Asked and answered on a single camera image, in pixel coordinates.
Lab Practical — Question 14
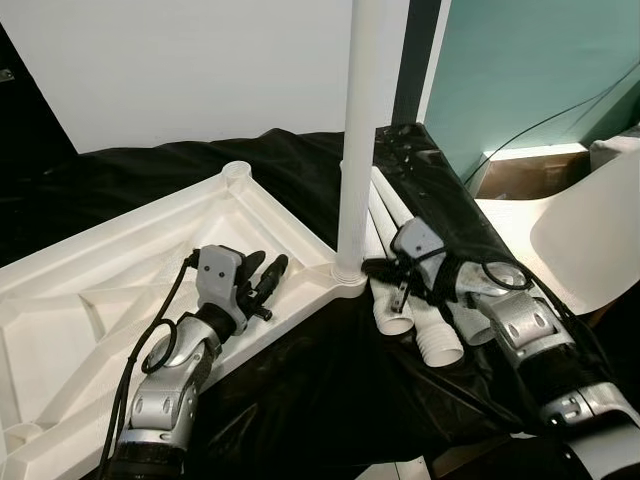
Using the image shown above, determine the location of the white plastic table leg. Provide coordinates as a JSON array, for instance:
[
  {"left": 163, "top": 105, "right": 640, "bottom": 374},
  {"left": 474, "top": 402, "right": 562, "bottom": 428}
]
[
  {"left": 365, "top": 195, "right": 417, "bottom": 337},
  {"left": 336, "top": 0, "right": 387, "bottom": 282},
  {"left": 372, "top": 165, "right": 497, "bottom": 347},
  {"left": 368, "top": 180, "right": 467, "bottom": 369}
]

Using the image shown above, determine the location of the white plastic table top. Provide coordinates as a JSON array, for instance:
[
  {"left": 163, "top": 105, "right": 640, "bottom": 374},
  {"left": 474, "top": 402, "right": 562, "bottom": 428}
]
[{"left": 0, "top": 160, "right": 370, "bottom": 480}]

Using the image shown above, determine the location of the black cloth cover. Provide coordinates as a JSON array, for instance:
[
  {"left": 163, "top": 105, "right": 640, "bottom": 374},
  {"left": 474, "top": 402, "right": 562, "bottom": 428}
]
[{"left": 0, "top": 122, "right": 602, "bottom": 480}]

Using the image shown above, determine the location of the white plastic chair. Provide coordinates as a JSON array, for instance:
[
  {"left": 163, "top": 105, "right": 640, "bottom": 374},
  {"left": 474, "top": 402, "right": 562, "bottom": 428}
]
[{"left": 472, "top": 148, "right": 640, "bottom": 317}]

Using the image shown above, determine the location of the grey cushion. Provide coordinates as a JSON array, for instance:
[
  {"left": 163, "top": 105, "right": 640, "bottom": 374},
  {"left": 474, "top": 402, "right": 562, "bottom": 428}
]
[{"left": 590, "top": 135, "right": 640, "bottom": 172}]

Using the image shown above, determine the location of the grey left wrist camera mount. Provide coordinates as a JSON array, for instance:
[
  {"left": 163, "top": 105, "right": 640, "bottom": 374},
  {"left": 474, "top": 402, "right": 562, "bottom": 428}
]
[{"left": 194, "top": 244, "right": 247, "bottom": 312}]

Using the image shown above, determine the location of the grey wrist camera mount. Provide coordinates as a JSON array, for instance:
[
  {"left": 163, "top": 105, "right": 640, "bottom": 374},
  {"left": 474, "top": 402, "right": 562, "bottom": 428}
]
[
  {"left": 194, "top": 244, "right": 247, "bottom": 312},
  {"left": 391, "top": 217, "right": 447, "bottom": 277}
]

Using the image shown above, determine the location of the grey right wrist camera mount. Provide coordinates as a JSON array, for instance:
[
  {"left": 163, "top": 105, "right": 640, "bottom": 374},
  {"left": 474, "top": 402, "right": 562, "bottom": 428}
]
[{"left": 391, "top": 217, "right": 447, "bottom": 277}]

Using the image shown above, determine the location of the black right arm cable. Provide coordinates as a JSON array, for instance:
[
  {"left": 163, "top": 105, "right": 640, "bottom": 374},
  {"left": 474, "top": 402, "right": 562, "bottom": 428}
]
[{"left": 408, "top": 254, "right": 532, "bottom": 302}]

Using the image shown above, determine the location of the thin black wall cable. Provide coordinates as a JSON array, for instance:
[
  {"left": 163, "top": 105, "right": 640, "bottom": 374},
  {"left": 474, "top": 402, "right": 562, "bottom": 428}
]
[{"left": 459, "top": 64, "right": 640, "bottom": 187}]

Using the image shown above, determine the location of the black vertical post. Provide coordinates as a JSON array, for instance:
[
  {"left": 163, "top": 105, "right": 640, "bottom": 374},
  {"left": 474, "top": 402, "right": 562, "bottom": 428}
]
[{"left": 391, "top": 0, "right": 444, "bottom": 127}]

